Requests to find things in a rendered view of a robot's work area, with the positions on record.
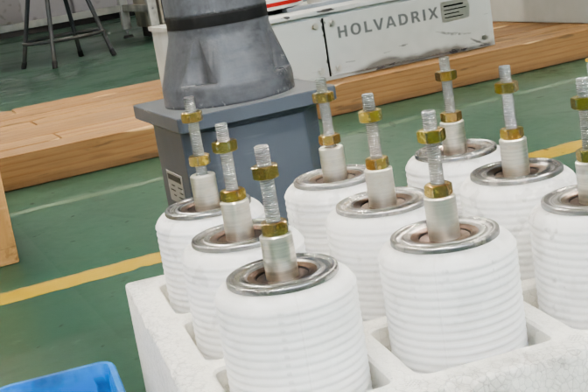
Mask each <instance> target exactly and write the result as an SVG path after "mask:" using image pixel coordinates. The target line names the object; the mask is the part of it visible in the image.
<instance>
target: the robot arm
mask: <svg viewBox="0 0 588 392"><path fill-rule="evenodd" d="M161 1H162V6H163V11H164V19H165V24H166V29H167V35H168V46H167V53H166V60H165V66H164V79H163V86H162V92H163V97H164V105H165V107H166V108H167V109H173V110H185V105H184V102H183V99H184V97H187V96H194V100H195V105H196V109H209V108H216V107H222V106H228V105H234V104H238V103H244V102H251V101H255V100H259V99H263V98H266V97H270V96H273V95H278V94H281V93H283V92H286V91H288V90H290V89H292V88H294V87H295V82H294V77H293V72H292V68H291V64H290V62H289V61H288V59H287V57H286V55H285V53H284V50H283V48H282V47H281V45H280V43H279V41H278V39H277V36H276V34H275V33H274V31H273V29H272V27H271V25H270V21H269V16H268V11H267V5H266V0H161Z"/></svg>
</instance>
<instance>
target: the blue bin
mask: <svg viewBox="0 0 588 392"><path fill-rule="evenodd" d="M0 392H126V391H125V389H124V386H123V383H122V381H121V378H120V376H119V374H118V372H117V369H116V366H115V365H114V364H113V363H112V362H108V361H101V362H96V363H92V364H88V365H85V366H81V367H75V368H71V369H68V370H64V371H60V372H57V373H53V374H48V375H44V376H40V377H37V378H33V379H30V380H26V381H20V382H16V383H12V384H9V385H6V386H3V387H1V388H0Z"/></svg>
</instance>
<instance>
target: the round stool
mask: <svg viewBox="0 0 588 392"><path fill-rule="evenodd" d="M63 1H64V4H65V7H66V13H67V15H68V19H69V23H70V25H71V29H72V31H70V32H65V33H60V34H54V35H53V22H52V15H51V7H50V0H45V8H46V15H47V23H48V31H49V36H45V37H41V38H34V39H30V40H28V27H29V11H30V0H25V11H24V42H23V43H22V46H23V58H22V66H21V69H26V66H27V62H26V59H27V46H41V45H47V44H50V46H51V53H52V69H55V68H58V61H57V59H56V51H55V44H54V43H59V42H64V41H69V40H74V41H75V44H76V47H77V50H78V51H77V52H78V55H79V57H82V56H84V54H83V51H82V50H81V44H80V41H79V39H83V38H86V37H91V36H94V35H98V34H101V35H102V36H103V38H104V40H105V42H106V44H107V46H108V49H109V51H110V53H111V55H112V56H115V55H116V51H115V49H114V48H113V46H112V45H111V43H110V41H109V38H108V36H107V34H106V30H105V29H104V28H103V26H102V23H101V21H100V19H99V18H98V16H97V14H96V12H95V8H94V6H93V5H92V3H91V1H90V0H86V2H87V5H88V7H89V9H90V11H91V13H92V15H93V17H94V20H95V22H96V23H97V25H98V27H99V28H95V29H87V30H81V31H76V29H75V25H74V20H73V16H72V13H71V10H70V7H69V3H68V1H67V0H63ZM82 33H85V34H82ZM77 34H80V35H77ZM71 35H73V36H72V37H66V38H60V37H65V36H71ZM47 39H50V40H47ZM42 40H44V41H42Z"/></svg>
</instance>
